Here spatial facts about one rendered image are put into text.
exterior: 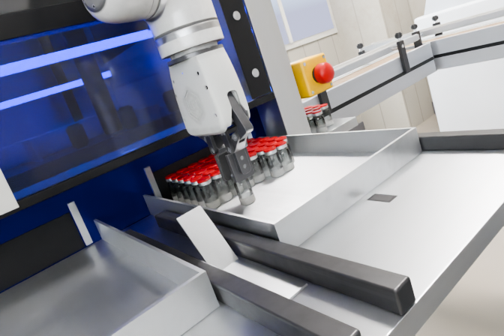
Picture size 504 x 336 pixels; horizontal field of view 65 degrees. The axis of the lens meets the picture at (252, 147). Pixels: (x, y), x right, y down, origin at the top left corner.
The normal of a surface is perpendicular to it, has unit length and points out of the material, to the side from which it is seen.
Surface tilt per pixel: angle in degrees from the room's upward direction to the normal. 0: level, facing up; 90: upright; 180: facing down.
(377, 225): 0
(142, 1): 133
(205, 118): 89
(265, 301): 0
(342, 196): 90
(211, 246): 55
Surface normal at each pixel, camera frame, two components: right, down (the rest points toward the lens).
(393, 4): 0.58, -0.02
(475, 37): -0.74, 0.38
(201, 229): 0.30, -0.55
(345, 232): -0.32, -0.92
